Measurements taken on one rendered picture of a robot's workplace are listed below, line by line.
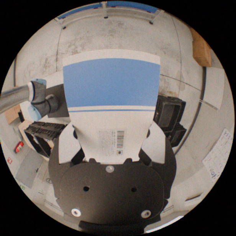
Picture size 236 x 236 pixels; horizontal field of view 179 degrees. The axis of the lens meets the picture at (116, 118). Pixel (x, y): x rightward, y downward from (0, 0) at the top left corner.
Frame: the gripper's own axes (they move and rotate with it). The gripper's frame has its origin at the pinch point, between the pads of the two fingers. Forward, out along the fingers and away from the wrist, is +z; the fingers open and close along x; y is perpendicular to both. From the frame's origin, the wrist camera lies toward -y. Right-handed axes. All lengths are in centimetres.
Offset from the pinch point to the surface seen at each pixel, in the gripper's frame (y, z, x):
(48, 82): -13, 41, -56
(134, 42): -75, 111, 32
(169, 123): 43, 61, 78
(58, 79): -13, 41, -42
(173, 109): 22, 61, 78
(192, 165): 184, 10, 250
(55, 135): 27, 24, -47
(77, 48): -69, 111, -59
